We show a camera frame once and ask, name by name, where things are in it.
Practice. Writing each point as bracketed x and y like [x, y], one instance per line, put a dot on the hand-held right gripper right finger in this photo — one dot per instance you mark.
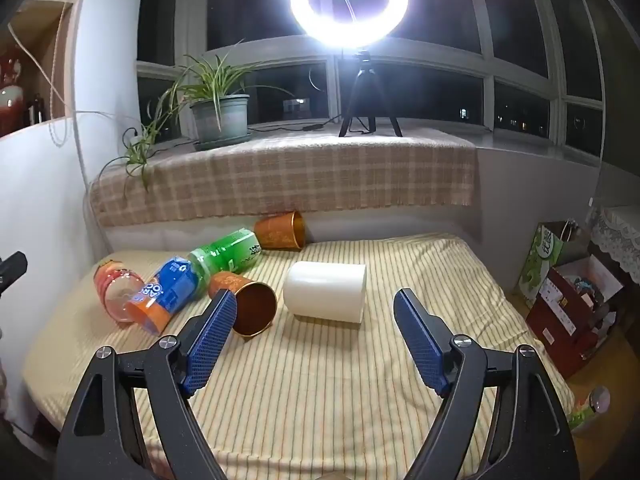
[417, 345]

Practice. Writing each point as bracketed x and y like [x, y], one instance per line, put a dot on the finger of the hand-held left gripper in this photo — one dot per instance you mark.
[12, 267]

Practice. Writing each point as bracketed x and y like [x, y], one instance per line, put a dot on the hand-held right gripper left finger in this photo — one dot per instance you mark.
[210, 345]

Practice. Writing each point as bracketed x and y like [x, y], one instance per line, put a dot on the white cup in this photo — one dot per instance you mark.
[325, 291]

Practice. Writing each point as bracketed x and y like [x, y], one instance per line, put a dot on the orange cup with copper inside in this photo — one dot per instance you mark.
[255, 310]
[275, 232]

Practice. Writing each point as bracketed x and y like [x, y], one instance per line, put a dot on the blue and orange plastic bottle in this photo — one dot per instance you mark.
[170, 287]

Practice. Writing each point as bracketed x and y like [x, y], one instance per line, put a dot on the green plastic bottle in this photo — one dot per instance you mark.
[227, 255]

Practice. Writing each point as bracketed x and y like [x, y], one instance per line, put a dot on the clear bottle with pink label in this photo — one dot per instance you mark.
[112, 285]

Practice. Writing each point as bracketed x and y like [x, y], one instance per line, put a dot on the striped yellow bed sheet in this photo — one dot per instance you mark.
[325, 390]

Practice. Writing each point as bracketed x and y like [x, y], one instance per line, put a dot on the red cardboard box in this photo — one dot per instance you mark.
[555, 320]

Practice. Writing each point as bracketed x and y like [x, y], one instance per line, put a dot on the green carton box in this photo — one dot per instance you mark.
[540, 260]

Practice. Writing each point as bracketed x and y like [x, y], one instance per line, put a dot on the red vase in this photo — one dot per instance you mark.
[10, 100]

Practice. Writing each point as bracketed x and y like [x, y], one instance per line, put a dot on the small bottle with round cap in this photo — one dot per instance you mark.
[592, 405]

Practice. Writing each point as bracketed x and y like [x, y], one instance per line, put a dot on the checkered beige cloth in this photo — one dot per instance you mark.
[300, 175]

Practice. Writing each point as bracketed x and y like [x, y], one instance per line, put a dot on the grey pot saucer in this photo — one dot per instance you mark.
[222, 144]

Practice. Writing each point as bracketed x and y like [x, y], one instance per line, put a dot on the grey plant pot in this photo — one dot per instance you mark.
[220, 117]

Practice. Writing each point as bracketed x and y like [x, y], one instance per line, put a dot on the white lace cloth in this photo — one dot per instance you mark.
[617, 235]

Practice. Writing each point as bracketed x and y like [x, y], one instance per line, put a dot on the wooden shelf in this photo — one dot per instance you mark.
[45, 15]

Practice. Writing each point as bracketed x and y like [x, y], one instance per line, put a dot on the black tripod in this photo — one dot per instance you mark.
[361, 85]

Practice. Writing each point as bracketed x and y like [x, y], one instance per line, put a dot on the spider plant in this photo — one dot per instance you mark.
[212, 77]

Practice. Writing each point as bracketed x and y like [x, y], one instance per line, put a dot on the white window frame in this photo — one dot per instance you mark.
[415, 62]

